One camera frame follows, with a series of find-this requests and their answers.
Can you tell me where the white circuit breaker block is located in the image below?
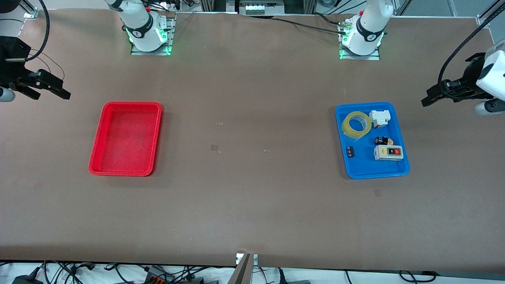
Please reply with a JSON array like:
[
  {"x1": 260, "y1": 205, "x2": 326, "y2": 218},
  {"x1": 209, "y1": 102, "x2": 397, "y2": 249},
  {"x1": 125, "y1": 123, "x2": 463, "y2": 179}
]
[{"x1": 368, "y1": 110, "x2": 391, "y2": 129}]

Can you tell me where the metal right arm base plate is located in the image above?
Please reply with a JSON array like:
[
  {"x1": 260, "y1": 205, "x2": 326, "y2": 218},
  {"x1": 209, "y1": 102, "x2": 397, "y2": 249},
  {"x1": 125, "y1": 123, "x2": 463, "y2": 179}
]
[{"x1": 130, "y1": 13, "x2": 176, "y2": 56}]

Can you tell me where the blue plastic tray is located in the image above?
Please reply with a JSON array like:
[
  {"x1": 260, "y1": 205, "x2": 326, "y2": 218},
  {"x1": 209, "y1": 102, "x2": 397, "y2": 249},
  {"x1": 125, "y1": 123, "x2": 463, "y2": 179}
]
[{"x1": 335, "y1": 102, "x2": 411, "y2": 180}]

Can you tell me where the black looped floor cable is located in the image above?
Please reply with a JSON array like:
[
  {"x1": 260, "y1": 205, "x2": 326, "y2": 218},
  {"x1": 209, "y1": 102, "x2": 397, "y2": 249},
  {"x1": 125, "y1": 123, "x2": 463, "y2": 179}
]
[{"x1": 398, "y1": 270, "x2": 439, "y2": 283}]

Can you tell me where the orange black connector box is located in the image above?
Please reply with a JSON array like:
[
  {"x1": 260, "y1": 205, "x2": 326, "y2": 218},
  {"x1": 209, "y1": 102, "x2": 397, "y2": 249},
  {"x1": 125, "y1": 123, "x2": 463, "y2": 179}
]
[{"x1": 144, "y1": 267, "x2": 176, "y2": 284}]

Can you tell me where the aluminium frame with power strip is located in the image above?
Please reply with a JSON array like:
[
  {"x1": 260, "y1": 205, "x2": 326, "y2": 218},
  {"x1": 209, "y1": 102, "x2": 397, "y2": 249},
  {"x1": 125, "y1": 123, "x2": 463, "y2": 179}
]
[{"x1": 200, "y1": 0, "x2": 317, "y2": 17}]

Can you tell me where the black cable on table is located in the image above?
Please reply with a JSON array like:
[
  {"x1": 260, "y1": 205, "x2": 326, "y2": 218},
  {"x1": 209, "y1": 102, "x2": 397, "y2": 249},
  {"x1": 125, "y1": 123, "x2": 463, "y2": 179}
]
[{"x1": 271, "y1": 13, "x2": 348, "y2": 34}]

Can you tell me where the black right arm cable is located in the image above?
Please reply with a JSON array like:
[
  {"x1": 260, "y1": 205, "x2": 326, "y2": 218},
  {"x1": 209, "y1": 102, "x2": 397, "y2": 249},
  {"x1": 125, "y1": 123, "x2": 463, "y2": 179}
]
[{"x1": 24, "y1": 0, "x2": 51, "y2": 62}]

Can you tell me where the yellow clear tape roll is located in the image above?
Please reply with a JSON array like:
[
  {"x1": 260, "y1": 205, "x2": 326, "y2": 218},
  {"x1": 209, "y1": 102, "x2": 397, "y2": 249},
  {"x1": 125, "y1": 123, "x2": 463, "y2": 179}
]
[{"x1": 341, "y1": 111, "x2": 372, "y2": 139}]

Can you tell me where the black power adapter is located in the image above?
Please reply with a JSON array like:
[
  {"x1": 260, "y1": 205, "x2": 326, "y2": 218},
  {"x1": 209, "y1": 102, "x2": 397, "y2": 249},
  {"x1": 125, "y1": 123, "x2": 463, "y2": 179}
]
[{"x1": 11, "y1": 267, "x2": 45, "y2": 284}]

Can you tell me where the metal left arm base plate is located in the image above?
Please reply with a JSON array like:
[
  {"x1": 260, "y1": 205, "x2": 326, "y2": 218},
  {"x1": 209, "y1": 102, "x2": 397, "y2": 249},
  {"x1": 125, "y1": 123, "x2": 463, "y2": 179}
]
[{"x1": 339, "y1": 23, "x2": 381, "y2": 61}]

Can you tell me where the red plastic tray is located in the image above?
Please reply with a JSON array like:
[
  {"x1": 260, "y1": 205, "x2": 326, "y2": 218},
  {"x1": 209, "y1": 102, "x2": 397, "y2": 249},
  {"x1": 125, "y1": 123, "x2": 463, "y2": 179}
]
[{"x1": 88, "y1": 101, "x2": 163, "y2": 177}]

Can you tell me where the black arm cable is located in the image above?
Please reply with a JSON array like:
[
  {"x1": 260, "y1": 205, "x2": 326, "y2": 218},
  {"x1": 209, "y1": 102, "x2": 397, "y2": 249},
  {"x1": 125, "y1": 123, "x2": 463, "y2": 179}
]
[
  {"x1": 24, "y1": 0, "x2": 51, "y2": 62},
  {"x1": 437, "y1": 17, "x2": 505, "y2": 88}
]

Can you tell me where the grey switch box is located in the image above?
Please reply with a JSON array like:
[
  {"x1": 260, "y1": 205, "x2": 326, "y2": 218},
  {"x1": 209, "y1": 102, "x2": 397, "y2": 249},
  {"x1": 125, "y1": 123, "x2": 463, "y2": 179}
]
[{"x1": 373, "y1": 145, "x2": 404, "y2": 161}]

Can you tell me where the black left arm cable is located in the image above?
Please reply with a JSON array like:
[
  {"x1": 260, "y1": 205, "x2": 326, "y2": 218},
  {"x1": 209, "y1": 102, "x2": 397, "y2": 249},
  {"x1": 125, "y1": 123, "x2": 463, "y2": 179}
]
[{"x1": 437, "y1": 17, "x2": 505, "y2": 88}]

